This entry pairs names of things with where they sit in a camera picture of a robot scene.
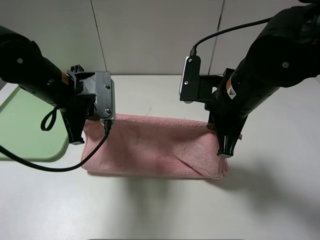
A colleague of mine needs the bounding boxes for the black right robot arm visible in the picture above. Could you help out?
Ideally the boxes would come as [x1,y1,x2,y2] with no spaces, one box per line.
[205,0,320,158]

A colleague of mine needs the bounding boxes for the black left camera cable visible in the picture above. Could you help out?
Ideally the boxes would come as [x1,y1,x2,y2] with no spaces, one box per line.
[0,104,113,173]

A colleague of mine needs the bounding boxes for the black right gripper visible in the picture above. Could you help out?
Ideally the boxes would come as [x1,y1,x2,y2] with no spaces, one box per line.
[198,67,253,157]

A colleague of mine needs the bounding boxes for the pink terry towel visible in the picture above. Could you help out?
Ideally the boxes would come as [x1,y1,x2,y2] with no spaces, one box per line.
[82,114,229,179]

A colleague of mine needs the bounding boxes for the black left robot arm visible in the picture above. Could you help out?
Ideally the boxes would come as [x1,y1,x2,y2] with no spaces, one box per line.
[0,26,96,145]

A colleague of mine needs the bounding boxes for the black camera cable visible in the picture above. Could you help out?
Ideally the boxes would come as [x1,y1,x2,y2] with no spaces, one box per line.
[0,104,113,173]
[189,16,273,59]

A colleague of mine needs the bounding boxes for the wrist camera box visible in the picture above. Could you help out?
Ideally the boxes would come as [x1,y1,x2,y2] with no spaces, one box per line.
[179,55,201,104]
[94,71,116,123]

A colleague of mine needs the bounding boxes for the green plastic tray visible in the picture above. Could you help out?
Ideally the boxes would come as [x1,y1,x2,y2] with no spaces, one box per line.
[0,87,69,162]

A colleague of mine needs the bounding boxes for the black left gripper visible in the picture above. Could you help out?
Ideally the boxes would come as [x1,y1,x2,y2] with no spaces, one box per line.
[53,65,97,145]

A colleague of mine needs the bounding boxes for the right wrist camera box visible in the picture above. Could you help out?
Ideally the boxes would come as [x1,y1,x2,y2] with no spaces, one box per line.
[179,55,201,104]

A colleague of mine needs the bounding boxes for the black right camera cable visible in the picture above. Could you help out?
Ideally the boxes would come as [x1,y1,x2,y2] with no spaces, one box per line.
[189,16,273,59]

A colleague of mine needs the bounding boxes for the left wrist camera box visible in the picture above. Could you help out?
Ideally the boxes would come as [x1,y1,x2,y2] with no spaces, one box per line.
[94,71,116,123]

